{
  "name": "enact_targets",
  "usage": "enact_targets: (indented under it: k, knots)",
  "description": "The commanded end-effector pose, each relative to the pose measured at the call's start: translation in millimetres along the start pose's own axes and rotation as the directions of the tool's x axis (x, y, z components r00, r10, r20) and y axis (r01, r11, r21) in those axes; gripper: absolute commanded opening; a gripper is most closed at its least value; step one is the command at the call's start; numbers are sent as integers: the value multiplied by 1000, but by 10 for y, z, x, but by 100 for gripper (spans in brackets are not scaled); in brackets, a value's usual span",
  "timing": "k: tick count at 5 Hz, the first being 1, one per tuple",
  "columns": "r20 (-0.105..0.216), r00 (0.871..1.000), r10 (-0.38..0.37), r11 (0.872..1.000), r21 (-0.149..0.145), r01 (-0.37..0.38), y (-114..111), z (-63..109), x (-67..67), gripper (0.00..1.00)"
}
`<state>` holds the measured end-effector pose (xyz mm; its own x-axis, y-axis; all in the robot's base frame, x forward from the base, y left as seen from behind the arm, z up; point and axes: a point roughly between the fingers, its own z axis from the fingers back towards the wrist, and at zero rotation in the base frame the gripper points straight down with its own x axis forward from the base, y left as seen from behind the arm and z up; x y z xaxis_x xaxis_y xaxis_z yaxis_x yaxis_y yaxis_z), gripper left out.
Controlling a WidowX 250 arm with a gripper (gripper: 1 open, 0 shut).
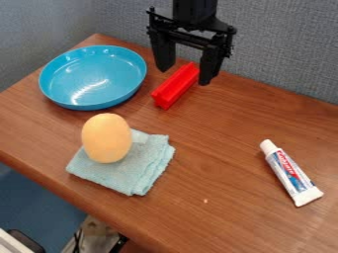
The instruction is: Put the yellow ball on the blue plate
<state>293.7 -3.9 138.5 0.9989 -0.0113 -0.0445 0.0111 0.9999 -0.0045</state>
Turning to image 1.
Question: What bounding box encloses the white toothpaste tube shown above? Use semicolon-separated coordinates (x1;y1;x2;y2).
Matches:
260;139;323;208

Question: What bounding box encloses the yellow egg-shaped ball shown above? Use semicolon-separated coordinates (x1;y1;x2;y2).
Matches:
80;113;132;163

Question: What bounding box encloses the blue plastic plate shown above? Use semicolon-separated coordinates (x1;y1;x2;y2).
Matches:
38;45;147;111

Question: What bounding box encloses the red plastic block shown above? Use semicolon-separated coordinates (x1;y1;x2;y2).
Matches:
151;62;199;110

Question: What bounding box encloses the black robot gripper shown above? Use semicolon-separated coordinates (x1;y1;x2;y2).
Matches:
147;0;236;85

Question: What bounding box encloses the light blue folded cloth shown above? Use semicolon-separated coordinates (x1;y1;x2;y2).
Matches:
65;129;175;196

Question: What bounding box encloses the black cable under table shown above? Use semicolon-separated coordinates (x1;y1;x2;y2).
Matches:
70;228;84;253

